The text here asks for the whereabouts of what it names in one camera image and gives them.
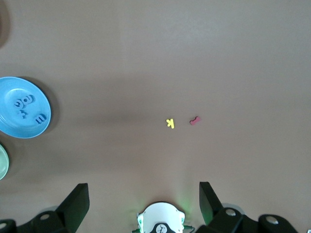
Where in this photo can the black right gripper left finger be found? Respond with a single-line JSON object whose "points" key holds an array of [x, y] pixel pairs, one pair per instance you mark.
{"points": [[73, 206]]}

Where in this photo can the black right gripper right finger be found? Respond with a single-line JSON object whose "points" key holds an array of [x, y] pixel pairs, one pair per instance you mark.
{"points": [[209, 206]]}

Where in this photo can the blue foam letter E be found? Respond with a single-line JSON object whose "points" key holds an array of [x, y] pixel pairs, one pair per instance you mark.
{"points": [[40, 119]]}

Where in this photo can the blue foam letter x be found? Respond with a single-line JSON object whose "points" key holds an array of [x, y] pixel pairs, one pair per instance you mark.
{"points": [[23, 113]]}

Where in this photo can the blue foam letter G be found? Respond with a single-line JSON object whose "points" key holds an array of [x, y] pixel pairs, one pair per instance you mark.
{"points": [[16, 104]]}

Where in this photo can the green plate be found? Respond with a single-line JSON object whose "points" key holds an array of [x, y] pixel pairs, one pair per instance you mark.
{"points": [[3, 162]]}

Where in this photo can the red foam letter r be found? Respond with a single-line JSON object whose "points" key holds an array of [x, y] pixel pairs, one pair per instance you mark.
{"points": [[194, 121]]}

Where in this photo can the yellow foam letter k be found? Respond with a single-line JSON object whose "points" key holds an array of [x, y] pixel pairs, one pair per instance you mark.
{"points": [[171, 124]]}

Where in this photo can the blue plate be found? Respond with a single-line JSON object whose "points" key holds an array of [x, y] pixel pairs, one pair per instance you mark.
{"points": [[9, 123]]}

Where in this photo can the brown table cover sheet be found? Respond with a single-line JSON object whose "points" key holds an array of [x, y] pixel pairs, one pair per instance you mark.
{"points": [[155, 60]]}

